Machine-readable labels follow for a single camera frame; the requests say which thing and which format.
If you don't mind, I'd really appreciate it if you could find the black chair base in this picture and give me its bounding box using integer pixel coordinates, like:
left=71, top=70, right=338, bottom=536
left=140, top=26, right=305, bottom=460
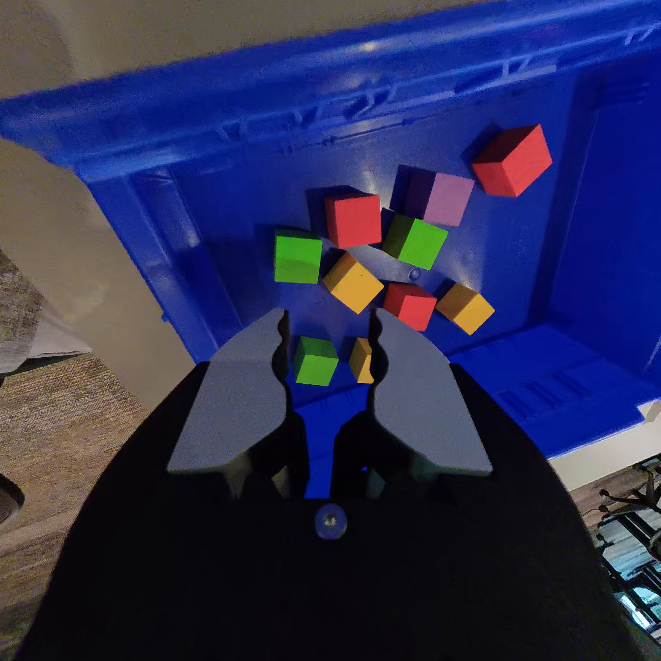
left=599, top=459, right=661, bottom=517

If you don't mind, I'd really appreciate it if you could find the blue plastic bin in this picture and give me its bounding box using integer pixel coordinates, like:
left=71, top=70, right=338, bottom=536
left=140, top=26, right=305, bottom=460
left=0, top=0, right=661, bottom=499

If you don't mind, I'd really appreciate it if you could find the green wooden cube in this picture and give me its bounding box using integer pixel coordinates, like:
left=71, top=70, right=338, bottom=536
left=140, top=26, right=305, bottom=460
left=274, top=229, right=323, bottom=285
left=293, top=336, right=340, bottom=387
left=382, top=213, right=449, bottom=271

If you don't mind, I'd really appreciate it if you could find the purple wooden cube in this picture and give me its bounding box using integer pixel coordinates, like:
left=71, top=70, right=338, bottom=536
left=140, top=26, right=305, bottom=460
left=404, top=170, right=476, bottom=228

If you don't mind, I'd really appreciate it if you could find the pale desk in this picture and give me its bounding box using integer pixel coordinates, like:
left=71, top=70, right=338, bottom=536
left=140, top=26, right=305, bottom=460
left=0, top=0, right=661, bottom=491

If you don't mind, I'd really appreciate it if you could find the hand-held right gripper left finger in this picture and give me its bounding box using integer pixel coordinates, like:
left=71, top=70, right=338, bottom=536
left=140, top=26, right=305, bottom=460
left=166, top=308, right=296, bottom=474

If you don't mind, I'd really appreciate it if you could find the grey fabric seat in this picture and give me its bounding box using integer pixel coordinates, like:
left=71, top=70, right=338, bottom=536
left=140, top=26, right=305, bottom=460
left=0, top=253, right=94, bottom=373

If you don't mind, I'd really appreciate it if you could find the red wooden cube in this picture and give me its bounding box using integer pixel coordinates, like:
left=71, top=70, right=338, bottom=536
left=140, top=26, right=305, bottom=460
left=383, top=282, right=438, bottom=332
left=324, top=192, right=383, bottom=250
left=471, top=124, right=553, bottom=198

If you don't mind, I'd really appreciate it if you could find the dark chair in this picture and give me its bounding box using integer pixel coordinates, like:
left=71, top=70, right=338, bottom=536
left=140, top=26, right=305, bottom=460
left=0, top=472, right=25, bottom=525

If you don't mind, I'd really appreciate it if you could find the yellow wooden cube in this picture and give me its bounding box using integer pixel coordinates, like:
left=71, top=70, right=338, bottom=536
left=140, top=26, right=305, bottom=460
left=323, top=251, right=385, bottom=315
left=348, top=337, right=375, bottom=384
left=435, top=282, right=495, bottom=336

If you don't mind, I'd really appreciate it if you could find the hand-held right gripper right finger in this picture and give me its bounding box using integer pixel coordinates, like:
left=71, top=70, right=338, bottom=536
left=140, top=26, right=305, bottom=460
left=368, top=308, right=494, bottom=476

